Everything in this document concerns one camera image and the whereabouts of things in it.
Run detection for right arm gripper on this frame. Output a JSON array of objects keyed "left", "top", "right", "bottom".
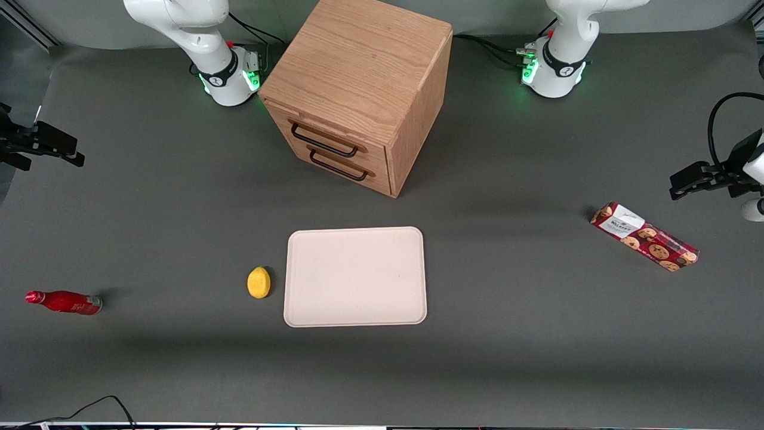
[{"left": 0, "top": 103, "right": 85, "bottom": 172}]

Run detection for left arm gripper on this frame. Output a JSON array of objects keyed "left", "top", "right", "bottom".
[{"left": 669, "top": 128, "right": 764, "bottom": 201}]

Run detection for black metal drawer handle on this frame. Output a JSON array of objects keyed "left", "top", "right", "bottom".
[
  {"left": 309, "top": 149, "right": 369, "bottom": 182},
  {"left": 291, "top": 121, "right": 360, "bottom": 158}
]

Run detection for wooden drawer cabinet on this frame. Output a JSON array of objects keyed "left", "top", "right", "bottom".
[
  {"left": 263, "top": 97, "right": 392, "bottom": 174},
  {"left": 258, "top": 0, "right": 454, "bottom": 199}
]

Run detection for wooden drawer front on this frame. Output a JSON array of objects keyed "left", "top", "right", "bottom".
[{"left": 285, "top": 139, "right": 393, "bottom": 198}]

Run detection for red cookie box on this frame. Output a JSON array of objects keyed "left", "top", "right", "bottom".
[{"left": 590, "top": 202, "right": 700, "bottom": 272}]

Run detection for red bottle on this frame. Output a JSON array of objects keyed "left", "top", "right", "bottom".
[{"left": 25, "top": 290, "right": 103, "bottom": 316}]

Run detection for grey table mat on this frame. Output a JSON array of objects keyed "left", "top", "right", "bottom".
[{"left": 0, "top": 21, "right": 764, "bottom": 428}]

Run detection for yellow lemon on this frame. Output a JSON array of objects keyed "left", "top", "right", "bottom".
[{"left": 247, "top": 266, "right": 272, "bottom": 299}]

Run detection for beige rectangular tray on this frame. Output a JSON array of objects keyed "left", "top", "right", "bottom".
[{"left": 284, "top": 226, "right": 428, "bottom": 328}]

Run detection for black cable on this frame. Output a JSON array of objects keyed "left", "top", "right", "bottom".
[
  {"left": 0, "top": 395, "right": 137, "bottom": 430},
  {"left": 707, "top": 92, "right": 764, "bottom": 169},
  {"left": 229, "top": 12, "right": 287, "bottom": 47},
  {"left": 452, "top": 33, "right": 529, "bottom": 54},
  {"left": 472, "top": 37, "right": 532, "bottom": 67}
]

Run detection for aluminium frame profile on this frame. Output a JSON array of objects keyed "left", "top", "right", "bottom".
[{"left": 0, "top": 0, "right": 60, "bottom": 50}]

